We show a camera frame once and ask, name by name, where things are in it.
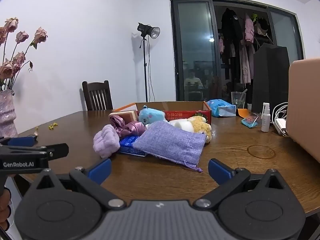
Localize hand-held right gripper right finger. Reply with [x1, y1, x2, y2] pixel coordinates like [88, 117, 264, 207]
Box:
[194, 158, 292, 210]

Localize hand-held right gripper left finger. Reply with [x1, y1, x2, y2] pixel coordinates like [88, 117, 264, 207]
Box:
[30, 158, 127, 211]

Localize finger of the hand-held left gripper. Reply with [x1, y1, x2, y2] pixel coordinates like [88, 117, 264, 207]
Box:
[0, 136, 38, 147]
[37, 143, 70, 160]

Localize lavender fuzzy headband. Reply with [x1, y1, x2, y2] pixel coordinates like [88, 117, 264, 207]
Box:
[93, 124, 121, 158]

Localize blue tissue packet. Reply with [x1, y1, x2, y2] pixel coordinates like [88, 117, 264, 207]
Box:
[119, 135, 148, 157]

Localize yellow plush toy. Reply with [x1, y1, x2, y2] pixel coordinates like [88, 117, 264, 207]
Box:
[187, 116, 213, 143]

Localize purple satin scrunchie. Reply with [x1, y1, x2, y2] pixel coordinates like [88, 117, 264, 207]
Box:
[110, 115, 125, 137]
[119, 121, 147, 138]

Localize lavender drawstring pouch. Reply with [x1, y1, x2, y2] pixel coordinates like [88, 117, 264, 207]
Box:
[132, 120, 206, 173]

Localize white foam roll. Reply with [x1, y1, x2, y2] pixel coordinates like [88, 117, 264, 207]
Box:
[169, 119, 195, 133]

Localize brown sponge block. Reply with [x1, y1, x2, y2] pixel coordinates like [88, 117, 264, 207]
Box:
[108, 110, 139, 123]

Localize red cardboard box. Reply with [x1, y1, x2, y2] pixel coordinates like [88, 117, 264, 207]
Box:
[112, 101, 212, 126]

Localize blue plush toy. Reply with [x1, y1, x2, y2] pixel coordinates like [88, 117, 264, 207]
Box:
[138, 106, 166, 125]

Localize person's left hand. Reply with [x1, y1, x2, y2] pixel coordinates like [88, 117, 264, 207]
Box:
[0, 187, 12, 230]

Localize scattered yellow flower petals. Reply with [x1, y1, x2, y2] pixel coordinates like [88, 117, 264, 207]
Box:
[35, 122, 58, 130]

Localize purple glitter vase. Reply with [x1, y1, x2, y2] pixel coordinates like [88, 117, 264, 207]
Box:
[0, 89, 18, 138]

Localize small blue and red packet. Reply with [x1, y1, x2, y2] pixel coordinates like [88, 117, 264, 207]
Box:
[241, 114, 262, 128]

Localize orange packet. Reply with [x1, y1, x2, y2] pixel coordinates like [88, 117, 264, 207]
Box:
[236, 108, 252, 118]

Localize large patterned blue tissue pack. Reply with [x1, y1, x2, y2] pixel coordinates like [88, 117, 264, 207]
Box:
[206, 99, 237, 117]

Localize white spray bottle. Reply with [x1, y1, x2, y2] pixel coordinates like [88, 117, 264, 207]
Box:
[261, 102, 271, 132]

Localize clear drinking glass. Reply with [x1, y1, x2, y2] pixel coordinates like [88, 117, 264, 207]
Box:
[231, 91, 247, 109]

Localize dark wooden chair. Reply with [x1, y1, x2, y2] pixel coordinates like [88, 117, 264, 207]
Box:
[82, 80, 113, 111]

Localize black paper bag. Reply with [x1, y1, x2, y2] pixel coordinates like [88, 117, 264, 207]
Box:
[251, 43, 290, 114]

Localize dried pink roses bouquet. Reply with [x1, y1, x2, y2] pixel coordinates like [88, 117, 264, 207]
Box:
[0, 17, 48, 92]

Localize mauve hanging coat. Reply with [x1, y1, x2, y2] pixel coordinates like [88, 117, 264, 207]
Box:
[239, 42, 255, 84]

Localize hanging clothes rack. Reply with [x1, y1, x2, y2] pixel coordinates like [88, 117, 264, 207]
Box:
[169, 0, 304, 103]

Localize black hanging coat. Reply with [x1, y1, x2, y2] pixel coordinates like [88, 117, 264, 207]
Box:
[221, 8, 243, 63]

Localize pink hanging jacket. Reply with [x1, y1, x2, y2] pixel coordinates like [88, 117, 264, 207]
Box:
[244, 15, 255, 44]

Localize studio light on stand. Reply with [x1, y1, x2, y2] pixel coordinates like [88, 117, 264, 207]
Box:
[137, 22, 160, 103]

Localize white charger cable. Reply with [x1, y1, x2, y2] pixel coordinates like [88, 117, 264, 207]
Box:
[272, 102, 290, 137]

